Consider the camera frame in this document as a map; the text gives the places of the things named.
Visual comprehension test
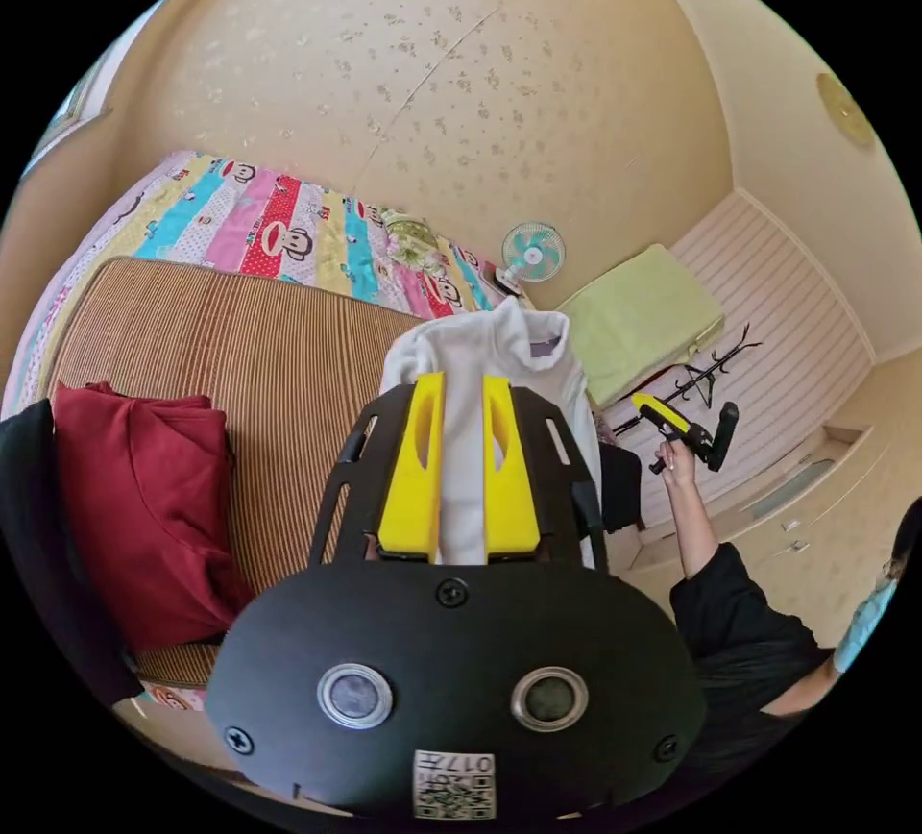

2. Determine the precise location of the round ceiling lamp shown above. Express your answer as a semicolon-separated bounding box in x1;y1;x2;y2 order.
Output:
814;71;877;148

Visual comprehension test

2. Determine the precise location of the window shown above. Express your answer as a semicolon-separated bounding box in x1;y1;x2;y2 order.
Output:
19;63;113;181

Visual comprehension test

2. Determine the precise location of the small teal fan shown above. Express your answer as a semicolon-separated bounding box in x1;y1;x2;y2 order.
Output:
494;221;568;295

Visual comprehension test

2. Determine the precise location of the light green folded blanket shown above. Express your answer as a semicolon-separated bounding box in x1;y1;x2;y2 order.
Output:
554;242;725;410

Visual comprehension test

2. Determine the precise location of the black coat rack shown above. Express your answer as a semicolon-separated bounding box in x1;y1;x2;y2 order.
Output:
608;322;764;437

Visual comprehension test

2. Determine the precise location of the bed with woven mat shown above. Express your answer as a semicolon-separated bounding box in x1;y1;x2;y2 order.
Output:
0;151;536;714

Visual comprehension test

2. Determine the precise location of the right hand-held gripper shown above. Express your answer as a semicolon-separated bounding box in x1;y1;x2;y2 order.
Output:
631;392;716;476

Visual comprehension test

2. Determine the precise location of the person's body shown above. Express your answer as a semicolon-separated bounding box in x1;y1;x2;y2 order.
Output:
647;499;922;806

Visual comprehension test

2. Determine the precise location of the floral green pillow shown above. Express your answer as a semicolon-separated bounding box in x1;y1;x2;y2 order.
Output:
379;208;449;272

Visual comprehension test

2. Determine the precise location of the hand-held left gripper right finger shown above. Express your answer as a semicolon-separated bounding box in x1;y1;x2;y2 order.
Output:
480;375;543;555

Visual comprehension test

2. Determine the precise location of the white long sleeve shirt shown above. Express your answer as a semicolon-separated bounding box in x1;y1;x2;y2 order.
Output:
379;295;605;569

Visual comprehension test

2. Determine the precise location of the person's right hand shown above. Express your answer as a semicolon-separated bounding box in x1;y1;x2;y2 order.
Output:
655;441;697;489

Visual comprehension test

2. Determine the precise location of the pile of clothes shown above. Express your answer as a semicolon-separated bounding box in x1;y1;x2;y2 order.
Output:
0;380;255;707

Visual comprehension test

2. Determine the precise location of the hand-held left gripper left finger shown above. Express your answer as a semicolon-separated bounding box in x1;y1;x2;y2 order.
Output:
376;372;447;556

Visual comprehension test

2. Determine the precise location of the person's right forearm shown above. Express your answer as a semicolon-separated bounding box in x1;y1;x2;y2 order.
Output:
662;478;723;580

